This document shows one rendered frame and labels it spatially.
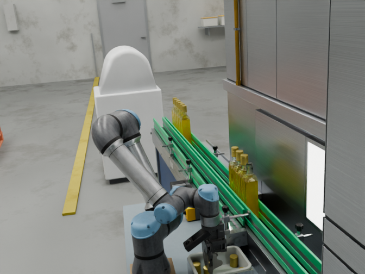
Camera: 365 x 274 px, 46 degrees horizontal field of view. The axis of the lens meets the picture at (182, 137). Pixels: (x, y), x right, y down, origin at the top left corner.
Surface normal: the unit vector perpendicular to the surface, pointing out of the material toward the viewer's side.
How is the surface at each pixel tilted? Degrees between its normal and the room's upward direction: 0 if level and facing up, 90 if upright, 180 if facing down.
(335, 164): 90
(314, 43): 90
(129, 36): 90
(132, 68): 90
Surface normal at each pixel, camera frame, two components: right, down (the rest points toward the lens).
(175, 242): -0.07, -0.95
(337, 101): -0.97, 0.14
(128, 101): 0.22, 0.27
